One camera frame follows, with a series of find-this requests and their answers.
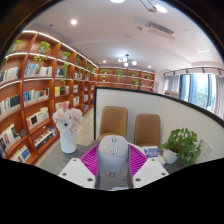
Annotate black ceiling track light rail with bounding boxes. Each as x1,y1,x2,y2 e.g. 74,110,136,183
164,65,224,77

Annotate globe bulb chandelier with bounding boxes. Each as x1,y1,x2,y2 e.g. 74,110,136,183
117,53,138,68

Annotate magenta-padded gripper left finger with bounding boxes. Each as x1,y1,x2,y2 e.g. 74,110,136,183
58,145,101,190

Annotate window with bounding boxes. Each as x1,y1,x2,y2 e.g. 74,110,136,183
179,73,218,111

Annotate white pitcher vase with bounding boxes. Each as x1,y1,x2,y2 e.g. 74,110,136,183
59,128,78,155

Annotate grey curtain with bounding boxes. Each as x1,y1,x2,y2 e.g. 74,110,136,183
213,74,224,119

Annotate white computer mouse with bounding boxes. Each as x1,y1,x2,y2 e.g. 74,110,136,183
96,134,130,183

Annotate pink and white flowers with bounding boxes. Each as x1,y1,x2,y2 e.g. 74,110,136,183
52,100,85,136

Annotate ceiling air vent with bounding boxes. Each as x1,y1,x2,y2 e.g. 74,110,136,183
144,20,176,41

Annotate green plant in white pot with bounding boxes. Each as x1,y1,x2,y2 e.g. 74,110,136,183
159,127,202,168

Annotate white book with blue cover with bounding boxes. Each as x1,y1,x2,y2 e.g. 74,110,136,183
141,145,166,166

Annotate tan upholstered chair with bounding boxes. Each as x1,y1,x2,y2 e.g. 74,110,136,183
97,105,129,142
133,113,162,148

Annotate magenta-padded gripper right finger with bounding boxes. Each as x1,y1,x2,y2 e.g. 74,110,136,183
127,143,170,189

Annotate white wall socket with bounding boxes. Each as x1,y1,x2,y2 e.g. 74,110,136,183
203,143,214,159
199,137,208,153

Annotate long orange bookshelf unit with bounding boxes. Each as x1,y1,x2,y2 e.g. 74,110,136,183
0,29,99,166

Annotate orange shelf unit with plants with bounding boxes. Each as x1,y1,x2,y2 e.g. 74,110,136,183
96,66,156,93

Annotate recessed ceiling lights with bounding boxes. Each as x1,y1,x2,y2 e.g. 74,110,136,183
70,0,169,64

